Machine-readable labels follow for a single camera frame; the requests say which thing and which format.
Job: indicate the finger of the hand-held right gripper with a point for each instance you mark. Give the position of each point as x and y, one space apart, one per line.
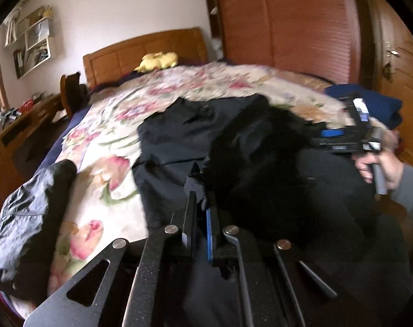
332 133

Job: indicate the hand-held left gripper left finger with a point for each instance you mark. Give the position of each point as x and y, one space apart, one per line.
189 228

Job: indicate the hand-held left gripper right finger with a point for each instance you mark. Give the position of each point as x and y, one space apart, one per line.
209 238

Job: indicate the black coat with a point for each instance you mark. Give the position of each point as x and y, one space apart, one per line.
260 163

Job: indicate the dark grey jacket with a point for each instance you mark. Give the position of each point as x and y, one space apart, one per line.
22 218

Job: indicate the person's right forearm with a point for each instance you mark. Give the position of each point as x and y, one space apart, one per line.
412 190

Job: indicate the person's right hand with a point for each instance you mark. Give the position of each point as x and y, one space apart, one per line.
393 173

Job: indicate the folded navy cloth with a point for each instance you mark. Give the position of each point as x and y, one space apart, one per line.
380 107

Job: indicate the wooden door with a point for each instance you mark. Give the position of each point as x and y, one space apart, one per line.
407 75

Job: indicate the wooden slatted wardrobe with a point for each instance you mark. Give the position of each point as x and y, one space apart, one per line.
295 24

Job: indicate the floral blanket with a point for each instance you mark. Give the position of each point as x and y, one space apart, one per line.
124 122

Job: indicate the small white round item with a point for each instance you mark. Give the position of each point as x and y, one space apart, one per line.
214 11

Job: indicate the yellow plush toy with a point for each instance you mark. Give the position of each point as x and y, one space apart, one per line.
158 60

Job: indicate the wooden bed headboard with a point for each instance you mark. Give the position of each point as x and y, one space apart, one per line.
131 58

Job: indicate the wooden chair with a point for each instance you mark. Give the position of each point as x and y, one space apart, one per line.
72 92

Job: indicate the wooden desk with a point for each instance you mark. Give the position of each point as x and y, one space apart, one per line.
9 150

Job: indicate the black metal gadget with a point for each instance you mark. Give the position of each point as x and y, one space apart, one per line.
10 115

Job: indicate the stack of books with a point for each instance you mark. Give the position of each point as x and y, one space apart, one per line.
34 58

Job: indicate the small yellow item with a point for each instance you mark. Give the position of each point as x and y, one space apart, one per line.
48 11

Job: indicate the tied white curtain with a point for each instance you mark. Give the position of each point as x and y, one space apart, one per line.
11 27

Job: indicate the white wall shelf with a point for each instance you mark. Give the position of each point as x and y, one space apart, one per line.
44 46

